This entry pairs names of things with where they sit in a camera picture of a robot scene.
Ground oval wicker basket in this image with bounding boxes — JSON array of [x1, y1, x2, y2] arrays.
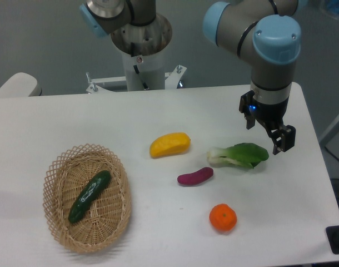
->
[[43, 144, 131, 253]]

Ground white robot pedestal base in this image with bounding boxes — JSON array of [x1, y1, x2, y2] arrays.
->
[[86, 50, 187, 93]]

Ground white furniture frame right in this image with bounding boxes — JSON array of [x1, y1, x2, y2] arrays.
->
[[318, 114, 339, 147]]

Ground green bok choy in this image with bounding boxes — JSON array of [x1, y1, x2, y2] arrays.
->
[[207, 143, 269, 169]]

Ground purple sweet potato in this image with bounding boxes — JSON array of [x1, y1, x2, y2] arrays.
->
[[177, 167, 214, 186]]

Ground green cucumber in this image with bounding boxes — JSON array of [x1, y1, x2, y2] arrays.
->
[[68, 170, 111, 224]]

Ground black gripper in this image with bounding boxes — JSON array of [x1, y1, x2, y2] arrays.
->
[[238, 90, 296, 155]]

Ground white chair armrest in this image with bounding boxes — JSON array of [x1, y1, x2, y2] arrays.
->
[[0, 72, 42, 99]]

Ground orange tangerine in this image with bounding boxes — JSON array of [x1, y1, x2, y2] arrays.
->
[[209, 204, 237, 232]]

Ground yellow mango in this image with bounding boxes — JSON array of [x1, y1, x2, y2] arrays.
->
[[149, 132, 191, 159]]

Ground black device at table edge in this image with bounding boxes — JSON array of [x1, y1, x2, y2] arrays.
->
[[326, 226, 339, 255]]

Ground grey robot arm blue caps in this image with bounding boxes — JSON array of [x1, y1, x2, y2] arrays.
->
[[79, 1, 306, 154]]

